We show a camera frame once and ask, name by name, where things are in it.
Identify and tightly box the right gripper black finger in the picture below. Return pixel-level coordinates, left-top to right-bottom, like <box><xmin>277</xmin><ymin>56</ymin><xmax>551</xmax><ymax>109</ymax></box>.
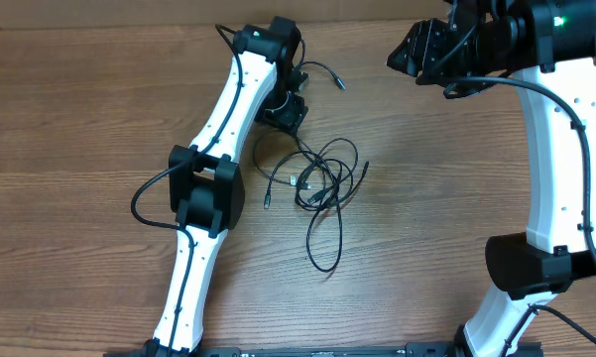
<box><xmin>386</xmin><ymin>19</ymin><xmax>439</xmax><ymax>69</ymax></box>
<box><xmin>403</xmin><ymin>63</ymin><xmax>433</xmax><ymax>84</ymax></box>

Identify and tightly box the black USB cable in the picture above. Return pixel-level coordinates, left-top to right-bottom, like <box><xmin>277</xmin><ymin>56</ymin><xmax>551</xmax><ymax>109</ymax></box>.
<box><xmin>293</xmin><ymin>137</ymin><xmax>371</xmax><ymax>274</ymax></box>

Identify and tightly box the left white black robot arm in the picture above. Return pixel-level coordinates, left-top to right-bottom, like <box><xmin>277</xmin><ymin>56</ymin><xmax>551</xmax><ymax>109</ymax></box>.
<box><xmin>138</xmin><ymin>17</ymin><xmax>307</xmax><ymax>356</ymax></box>

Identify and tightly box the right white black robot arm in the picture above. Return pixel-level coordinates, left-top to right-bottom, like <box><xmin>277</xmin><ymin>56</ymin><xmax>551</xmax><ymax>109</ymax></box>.
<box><xmin>387</xmin><ymin>0</ymin><xmax>596</xmax><ymax>356</ymax></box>

